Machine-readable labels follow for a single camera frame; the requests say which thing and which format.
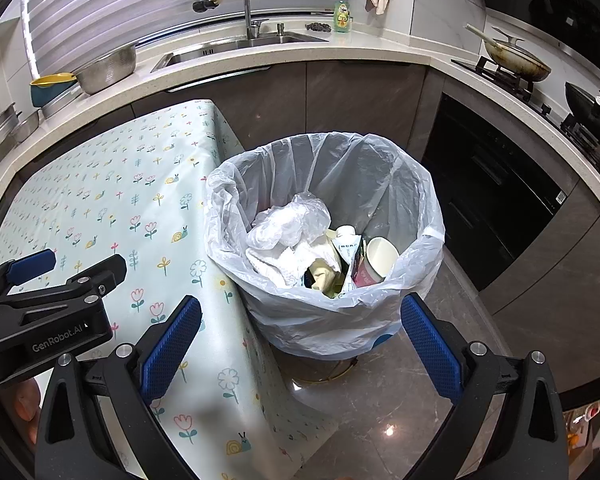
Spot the steel colander bowl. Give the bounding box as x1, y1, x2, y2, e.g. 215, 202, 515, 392
71, 43, 137, 95

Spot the blue and yellow basin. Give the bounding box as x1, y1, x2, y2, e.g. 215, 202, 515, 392
29, 72, 78, 108

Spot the flat steel tray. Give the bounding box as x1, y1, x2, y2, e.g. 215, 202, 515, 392
42, 84, 88, 121

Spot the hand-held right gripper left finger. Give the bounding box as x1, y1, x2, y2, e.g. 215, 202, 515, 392
34, 295, 203, 480

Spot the beige snack packet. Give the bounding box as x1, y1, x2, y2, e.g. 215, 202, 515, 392
305, 257, 342, 297

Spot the chrome kitchen faucet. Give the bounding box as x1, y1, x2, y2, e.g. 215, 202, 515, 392
192, 0, 270, 41

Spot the floral tablecloth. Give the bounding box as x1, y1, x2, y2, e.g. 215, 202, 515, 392
0, 100, 341, 480

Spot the beige frying pan with lid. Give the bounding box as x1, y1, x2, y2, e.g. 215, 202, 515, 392
465, 22, 552, 83

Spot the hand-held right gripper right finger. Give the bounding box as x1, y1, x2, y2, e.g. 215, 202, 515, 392
400, 292, 568, 480

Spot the green dish soap bottle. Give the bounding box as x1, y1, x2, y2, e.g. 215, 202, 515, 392
334, 0, 355, 33

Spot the black gas stove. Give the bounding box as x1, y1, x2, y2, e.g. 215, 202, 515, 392
450, 56, 600, 186

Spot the steel steamer pot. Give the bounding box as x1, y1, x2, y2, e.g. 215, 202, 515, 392
0, 102, 23, 156

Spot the beige paper cup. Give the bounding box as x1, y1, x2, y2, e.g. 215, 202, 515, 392
352, 236, 400, 288

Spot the stainless steel sink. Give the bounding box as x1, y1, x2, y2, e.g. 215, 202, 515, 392
150, 31, 331, 73

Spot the dark kitchen cabinet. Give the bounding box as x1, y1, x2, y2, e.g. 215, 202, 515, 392
130, 60, 431, 161

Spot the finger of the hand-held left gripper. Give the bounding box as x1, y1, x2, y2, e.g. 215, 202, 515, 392
5, 254, 128, 313
0, 249, 57, 309

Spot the black built-in oven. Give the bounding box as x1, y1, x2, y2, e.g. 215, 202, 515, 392
422, 92, 566, 291

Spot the black range hood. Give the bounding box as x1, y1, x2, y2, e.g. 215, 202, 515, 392
470, 0, 600, 111

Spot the black wok with lid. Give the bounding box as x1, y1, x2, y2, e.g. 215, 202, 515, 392
565, 82, 600, 150

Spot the clear plastic bag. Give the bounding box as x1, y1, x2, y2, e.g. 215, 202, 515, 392
247, 192, 332, 251

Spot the small white printed carton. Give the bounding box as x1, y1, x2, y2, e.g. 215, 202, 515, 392
330, 225, 367, 293

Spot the person's left hand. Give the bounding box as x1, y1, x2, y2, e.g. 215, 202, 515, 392
14, 379, 42, 446

